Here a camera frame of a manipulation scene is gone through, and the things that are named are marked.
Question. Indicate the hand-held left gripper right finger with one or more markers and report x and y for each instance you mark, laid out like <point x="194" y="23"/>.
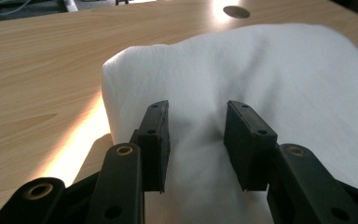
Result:
<point x="248" y="149"/>

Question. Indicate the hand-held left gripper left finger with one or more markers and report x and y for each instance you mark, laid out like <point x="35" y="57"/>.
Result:
<point x="154" y="149"/>

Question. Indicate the white cloth garment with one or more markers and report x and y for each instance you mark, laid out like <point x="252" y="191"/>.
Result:
<point x="261" y="62"/>

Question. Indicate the white desk stand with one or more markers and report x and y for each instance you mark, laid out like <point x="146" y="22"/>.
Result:
<point x="71" y="4"/>

